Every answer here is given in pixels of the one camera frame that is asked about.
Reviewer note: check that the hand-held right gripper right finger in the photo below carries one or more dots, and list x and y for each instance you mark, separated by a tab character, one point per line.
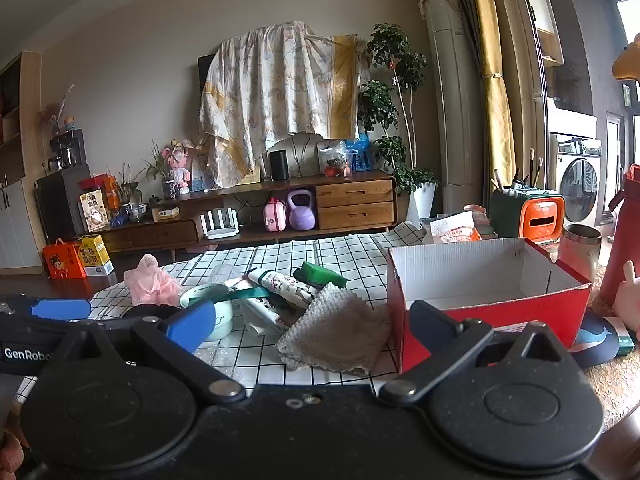
425	317

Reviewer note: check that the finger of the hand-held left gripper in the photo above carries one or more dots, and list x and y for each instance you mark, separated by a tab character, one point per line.
60	308

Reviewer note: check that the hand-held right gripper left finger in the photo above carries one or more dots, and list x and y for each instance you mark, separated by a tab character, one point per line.
190	325

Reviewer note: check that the pink mesh bath pouf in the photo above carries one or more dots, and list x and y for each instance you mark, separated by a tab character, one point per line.
150	282

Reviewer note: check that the red cardboard box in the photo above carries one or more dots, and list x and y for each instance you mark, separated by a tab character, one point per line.
500	315

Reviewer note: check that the grey knitted cloth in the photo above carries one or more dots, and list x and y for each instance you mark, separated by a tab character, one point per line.
335	330

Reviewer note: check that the green sponge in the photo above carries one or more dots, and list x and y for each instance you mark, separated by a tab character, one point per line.
322	275

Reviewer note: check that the mint green cup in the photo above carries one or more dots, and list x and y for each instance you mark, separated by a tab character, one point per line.
220	317

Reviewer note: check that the orange gift bag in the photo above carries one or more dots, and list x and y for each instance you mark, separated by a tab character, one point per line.
64	260

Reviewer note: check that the yellow carton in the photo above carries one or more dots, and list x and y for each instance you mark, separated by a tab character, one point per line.
95	255

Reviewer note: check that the checkered tablecloth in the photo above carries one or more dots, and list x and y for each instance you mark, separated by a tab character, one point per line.
250	360

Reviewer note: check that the orange and white tissue pack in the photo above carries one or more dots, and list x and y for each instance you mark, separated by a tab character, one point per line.
452	230

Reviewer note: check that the black side cabinet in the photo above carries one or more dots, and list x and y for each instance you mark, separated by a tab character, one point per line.
55	210

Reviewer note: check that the white and yellow box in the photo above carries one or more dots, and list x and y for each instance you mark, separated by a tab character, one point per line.
94	212

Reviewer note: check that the white router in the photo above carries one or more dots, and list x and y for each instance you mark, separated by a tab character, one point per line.
220	225

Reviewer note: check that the white planter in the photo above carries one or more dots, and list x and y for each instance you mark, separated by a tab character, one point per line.
424	205

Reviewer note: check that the small wooden box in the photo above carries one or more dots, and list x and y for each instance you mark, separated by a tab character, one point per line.
165	213

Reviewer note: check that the pink bowl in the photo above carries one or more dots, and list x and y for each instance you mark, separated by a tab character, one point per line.
475	210

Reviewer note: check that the green and orange storage box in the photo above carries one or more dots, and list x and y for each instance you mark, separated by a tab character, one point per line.
510	215

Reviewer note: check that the purple kettlebell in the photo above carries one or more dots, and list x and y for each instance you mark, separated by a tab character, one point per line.
301	212

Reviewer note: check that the black coffee machine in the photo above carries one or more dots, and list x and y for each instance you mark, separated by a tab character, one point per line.
67	150

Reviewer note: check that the pink plush doll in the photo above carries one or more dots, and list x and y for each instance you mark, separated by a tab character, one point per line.
179	165

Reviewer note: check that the pink steel tumbler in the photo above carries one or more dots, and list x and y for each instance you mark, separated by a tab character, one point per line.
577	255

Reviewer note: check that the blue bag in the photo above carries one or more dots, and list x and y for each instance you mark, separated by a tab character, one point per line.
359	155

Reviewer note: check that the navy whale print pouch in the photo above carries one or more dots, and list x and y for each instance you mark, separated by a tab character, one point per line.
600	335

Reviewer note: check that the clear plastic bag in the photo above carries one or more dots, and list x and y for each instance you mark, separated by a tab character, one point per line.
332	160

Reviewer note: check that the black cylindrical speaker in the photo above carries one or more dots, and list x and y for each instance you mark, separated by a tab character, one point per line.
279	165

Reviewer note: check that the beige woven table mat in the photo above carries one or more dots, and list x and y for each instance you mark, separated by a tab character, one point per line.
615	385

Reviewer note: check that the small teal box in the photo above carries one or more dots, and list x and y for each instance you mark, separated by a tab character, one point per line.
626	344

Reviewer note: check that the washing machine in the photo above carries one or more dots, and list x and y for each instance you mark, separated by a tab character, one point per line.
580	185

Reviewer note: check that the grey shell shaped cushion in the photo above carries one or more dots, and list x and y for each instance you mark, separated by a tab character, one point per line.
305	152

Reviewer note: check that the pink plush toy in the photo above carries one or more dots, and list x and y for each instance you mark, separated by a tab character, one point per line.
629	300

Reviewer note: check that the white standing air conditioner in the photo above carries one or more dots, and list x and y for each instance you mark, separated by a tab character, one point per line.
452	110

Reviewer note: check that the red water bottle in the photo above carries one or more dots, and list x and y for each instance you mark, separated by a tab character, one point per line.
622	240

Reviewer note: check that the tall green potted plant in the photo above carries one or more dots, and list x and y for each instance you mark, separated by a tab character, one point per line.
395	90

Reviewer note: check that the yellow curtain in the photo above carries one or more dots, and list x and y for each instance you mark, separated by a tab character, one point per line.
492	90

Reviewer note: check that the floral cloth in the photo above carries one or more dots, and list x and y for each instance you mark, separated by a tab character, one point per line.
280	95

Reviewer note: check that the black television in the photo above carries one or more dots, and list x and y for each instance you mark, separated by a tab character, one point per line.
204	72

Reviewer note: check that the yellow plush toy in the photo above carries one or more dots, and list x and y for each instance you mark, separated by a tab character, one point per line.
629	65

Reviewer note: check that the wooden wall cabinet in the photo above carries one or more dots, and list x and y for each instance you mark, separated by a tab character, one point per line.
15	160

